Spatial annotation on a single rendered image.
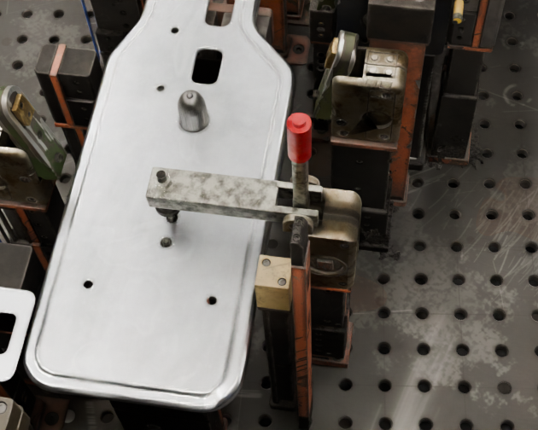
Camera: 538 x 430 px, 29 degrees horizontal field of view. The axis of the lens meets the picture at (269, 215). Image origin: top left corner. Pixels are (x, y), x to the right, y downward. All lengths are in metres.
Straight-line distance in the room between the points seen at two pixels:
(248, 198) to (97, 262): 0.18
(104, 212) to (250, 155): 0.17
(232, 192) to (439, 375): 0.45
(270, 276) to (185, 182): 0.13
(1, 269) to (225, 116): 0.30
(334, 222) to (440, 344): 0.38
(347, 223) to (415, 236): 0.40
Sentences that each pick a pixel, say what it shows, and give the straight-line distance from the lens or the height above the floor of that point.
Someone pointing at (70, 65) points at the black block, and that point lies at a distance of 1.27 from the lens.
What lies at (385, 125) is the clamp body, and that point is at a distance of 1.19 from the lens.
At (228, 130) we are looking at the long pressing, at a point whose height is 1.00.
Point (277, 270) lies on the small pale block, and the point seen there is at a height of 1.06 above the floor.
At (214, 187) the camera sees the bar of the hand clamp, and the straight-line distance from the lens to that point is 1.05.
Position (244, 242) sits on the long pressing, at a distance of 1.10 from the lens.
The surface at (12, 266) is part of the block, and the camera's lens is 1.16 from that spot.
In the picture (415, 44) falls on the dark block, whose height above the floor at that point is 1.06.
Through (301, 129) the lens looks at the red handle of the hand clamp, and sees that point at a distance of 0.92.
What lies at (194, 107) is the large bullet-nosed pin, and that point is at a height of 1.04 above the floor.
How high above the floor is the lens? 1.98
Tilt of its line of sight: 61 degrees down
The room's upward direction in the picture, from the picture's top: 5 degrees counter-clockwise
